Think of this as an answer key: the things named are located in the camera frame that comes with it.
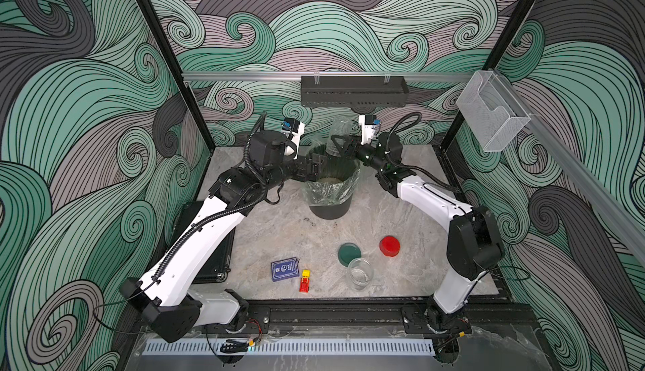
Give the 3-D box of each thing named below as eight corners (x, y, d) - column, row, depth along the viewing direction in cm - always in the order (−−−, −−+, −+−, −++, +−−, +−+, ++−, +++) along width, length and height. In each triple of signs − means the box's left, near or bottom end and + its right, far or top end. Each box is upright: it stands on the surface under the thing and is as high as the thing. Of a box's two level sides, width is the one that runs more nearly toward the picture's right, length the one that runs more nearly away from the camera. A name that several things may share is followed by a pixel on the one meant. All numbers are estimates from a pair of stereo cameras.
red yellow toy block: (299, 292, 80) (299, 290, 79) (300, 271, 85) (300, 269, 83) (310, 292, 80) (310, 290, 79) (311, 271, 85) (311, 269, 83)
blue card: (273, 282, 82) (271, 279, 80) (271, 264, 86) (270, 262, 84) (301, 275, 84) (301, 273, 82) (298, 258, 88) (298, 256, 86)
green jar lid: (345, 268, 85) (346, 266, 84) (333, 253, 89) (334, 250, 87) (362, 254, 88) (363, 252, 87) (350, 240, 92) (351, 238, 90)
